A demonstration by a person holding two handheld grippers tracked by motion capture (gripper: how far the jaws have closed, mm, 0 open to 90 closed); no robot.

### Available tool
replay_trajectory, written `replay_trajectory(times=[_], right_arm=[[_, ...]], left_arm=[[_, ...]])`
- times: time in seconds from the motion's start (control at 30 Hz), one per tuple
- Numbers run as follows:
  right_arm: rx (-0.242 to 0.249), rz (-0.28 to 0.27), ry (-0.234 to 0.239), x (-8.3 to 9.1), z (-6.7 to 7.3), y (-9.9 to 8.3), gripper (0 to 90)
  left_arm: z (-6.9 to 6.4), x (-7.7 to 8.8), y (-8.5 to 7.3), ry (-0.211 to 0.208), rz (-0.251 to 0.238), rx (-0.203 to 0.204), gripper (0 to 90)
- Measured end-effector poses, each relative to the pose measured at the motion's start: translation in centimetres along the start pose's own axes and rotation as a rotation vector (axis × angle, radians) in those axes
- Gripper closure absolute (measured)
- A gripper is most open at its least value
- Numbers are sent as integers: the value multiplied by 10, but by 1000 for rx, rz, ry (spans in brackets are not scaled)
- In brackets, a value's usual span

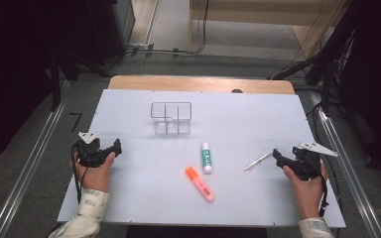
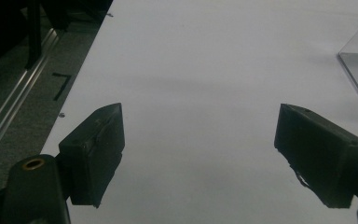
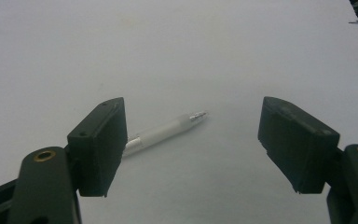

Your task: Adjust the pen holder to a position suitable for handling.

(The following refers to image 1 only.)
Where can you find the light wooden furniture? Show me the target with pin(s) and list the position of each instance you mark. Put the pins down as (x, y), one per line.
(244, 13)

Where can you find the orange highlighter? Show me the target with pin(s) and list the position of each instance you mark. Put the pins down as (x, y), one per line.
(200, 184)

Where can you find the dark cabinet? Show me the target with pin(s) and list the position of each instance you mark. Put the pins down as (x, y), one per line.
(122, 23)

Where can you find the white board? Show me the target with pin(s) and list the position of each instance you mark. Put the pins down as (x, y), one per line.
(145, 115)

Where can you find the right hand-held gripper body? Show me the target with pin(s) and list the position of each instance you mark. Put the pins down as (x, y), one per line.
(306, 163)

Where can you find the wooden table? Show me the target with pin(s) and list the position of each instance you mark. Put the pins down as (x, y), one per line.
(178, 84)

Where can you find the black tripod stand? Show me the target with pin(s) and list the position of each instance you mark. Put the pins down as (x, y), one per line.
(55, 82)

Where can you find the white power strip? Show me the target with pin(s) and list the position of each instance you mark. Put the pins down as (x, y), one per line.
(139, 45)

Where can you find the green white glue stick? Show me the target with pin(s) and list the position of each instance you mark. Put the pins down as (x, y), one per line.
(206, 158)

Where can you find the person's right hand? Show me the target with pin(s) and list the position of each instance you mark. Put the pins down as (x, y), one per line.
(307, 195)

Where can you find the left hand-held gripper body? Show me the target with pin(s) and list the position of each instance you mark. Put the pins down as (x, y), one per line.
(89, 153)

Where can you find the person's left hand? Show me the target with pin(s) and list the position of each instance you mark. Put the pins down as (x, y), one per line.
(96, 178)

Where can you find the white pen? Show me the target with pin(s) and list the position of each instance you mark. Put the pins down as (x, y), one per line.
(258, 162)

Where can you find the aluminium rail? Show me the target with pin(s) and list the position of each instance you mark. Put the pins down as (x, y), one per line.
(29, 165)
(347, 172)

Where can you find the clear plastic organizer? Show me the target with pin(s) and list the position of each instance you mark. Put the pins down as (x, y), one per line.
(172, 127)

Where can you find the dark curtain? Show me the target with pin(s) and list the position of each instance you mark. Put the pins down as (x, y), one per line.
(13, 66)
(377, 82)

